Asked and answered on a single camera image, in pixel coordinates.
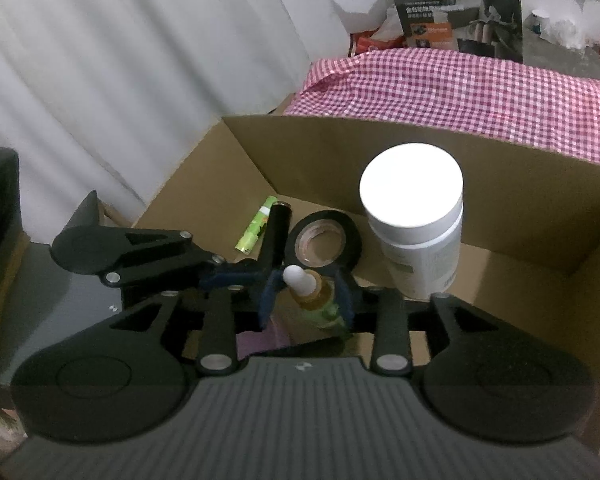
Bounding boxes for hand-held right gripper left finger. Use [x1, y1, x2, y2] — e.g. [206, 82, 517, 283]
[107, 279, 283, 376]

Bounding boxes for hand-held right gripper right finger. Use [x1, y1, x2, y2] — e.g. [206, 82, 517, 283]
[332, 270, 498, 376]

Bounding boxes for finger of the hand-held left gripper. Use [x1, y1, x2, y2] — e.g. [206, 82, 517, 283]
[102, 227, 263, 292]

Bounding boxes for green dropper bottle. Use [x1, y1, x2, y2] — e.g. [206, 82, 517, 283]
[282, 266, 351, 331]

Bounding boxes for green glue stick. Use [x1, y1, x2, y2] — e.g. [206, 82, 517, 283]
[235, 196, 277, 254]

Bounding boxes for black tape roll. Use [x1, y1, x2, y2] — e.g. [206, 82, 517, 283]
[287, 211, 363, 273]

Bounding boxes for black tube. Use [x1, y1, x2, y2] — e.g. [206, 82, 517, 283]
[260, 201, 293, 271]

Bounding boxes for white plastic bottle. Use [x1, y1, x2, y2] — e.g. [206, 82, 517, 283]
[359, 144, 465, 302]

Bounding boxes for brown cardboard box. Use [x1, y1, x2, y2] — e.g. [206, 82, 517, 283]
[97, 115, 600, 466]

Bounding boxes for white curtain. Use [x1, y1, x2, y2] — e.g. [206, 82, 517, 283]
[0, 0, 396, 223]

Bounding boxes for pink checkered bed sheet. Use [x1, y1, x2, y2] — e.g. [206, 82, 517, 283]
[282, 49, 600, 168]

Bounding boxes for orange packet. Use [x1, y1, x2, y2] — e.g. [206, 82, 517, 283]
[350, 32, 408, 58]

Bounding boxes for printed appliance box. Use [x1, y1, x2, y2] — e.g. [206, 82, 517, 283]
[381, 0, 525, 63]

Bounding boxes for white plastic bag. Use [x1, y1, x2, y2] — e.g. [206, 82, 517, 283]
[540, 15, 593, 51]

